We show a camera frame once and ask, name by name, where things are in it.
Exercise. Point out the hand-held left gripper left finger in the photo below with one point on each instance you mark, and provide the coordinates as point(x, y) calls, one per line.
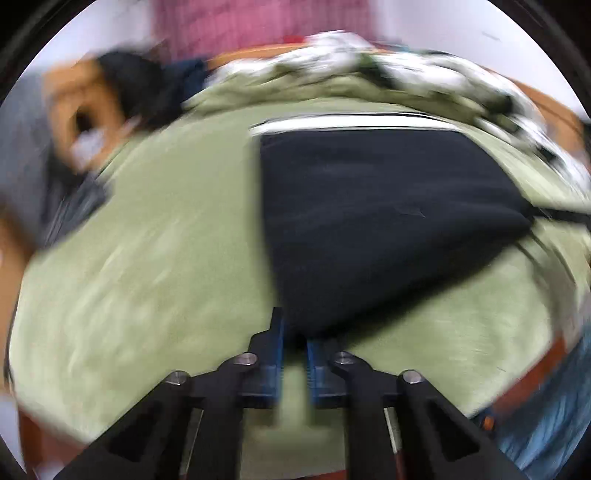
point(276, 350)

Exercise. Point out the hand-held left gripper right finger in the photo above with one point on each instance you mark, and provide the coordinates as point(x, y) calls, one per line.
point(316, 364)

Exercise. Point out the black pants with white stripes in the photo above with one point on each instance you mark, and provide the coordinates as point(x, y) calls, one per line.
point(369, 221)

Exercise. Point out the green bed sheet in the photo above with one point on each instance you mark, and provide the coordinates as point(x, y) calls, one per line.
point(138, 277)

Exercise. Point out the light blue cloth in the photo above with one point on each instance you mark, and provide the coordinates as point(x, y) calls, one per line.
point(549, 406)

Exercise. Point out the green fleece blanket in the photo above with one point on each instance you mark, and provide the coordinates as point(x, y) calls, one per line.
point(300, 90)

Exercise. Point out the dark blue cloth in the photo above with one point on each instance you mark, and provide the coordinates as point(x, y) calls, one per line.
point(184, 78)

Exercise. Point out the black jacket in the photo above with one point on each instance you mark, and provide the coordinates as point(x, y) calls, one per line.
point(138, 87)

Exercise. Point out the white floral quilt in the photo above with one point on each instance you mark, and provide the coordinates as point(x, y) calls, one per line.
point(415, 69)

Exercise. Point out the grey cloth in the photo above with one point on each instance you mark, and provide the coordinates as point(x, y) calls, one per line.
point(23, 161)

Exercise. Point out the pink curtain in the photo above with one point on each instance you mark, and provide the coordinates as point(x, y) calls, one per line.
point(254, 23)

